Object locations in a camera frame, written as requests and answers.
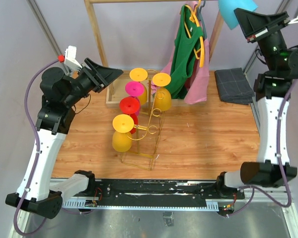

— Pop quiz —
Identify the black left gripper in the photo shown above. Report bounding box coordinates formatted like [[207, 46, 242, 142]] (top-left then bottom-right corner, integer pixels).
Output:
[[64, 58, 124, 107]]

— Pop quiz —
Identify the gold wire wine glass rack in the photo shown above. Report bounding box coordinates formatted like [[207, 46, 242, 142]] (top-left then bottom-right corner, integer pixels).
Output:
[[119, 69, 166, 171]]

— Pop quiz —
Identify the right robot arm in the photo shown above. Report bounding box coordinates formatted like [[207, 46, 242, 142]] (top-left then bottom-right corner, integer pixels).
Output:
[[215, 8, 298, 198]]

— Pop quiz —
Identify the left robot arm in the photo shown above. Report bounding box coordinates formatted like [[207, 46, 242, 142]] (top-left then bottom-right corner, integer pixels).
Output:
[[5, 58, 123, 219]]

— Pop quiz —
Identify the blue wine glass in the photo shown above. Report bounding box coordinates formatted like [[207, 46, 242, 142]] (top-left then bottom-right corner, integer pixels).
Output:
[[218, 0, 258, 31]]

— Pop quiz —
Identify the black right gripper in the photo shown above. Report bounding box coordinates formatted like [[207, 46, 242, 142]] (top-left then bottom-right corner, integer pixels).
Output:
[[234, 8, 290, 74]]

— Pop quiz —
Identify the wooden clothes rack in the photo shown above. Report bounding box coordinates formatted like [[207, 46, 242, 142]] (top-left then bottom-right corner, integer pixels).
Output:
[[84, 0, 224, 108]]

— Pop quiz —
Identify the dark grey folded cloth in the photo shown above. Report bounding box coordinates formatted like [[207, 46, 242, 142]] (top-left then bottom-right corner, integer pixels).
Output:
[[215, 68, 254, 105]]

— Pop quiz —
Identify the red wine glass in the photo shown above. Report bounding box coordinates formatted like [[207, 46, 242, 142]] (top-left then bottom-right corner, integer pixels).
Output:
[[119, 97, 141, 124]]

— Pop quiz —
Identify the yellow clothes hanger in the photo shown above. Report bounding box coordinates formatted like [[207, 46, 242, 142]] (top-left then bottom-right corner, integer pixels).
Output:
[[183, 1, 205, 68]]

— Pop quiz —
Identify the magenta wine glass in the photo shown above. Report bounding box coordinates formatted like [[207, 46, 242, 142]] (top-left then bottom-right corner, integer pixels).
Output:
[[125, 81, 145, 102]]

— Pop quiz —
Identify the green garment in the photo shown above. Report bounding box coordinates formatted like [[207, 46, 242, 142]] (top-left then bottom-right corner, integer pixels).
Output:
[[162, 5, 197, 99]]

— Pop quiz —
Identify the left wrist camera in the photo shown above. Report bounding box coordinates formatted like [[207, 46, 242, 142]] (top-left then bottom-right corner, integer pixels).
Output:
[[58, 46, 82, 71]]

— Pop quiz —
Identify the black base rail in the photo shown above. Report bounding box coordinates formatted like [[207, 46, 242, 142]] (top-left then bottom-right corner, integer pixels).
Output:
[[63, 179, 245, 211]]

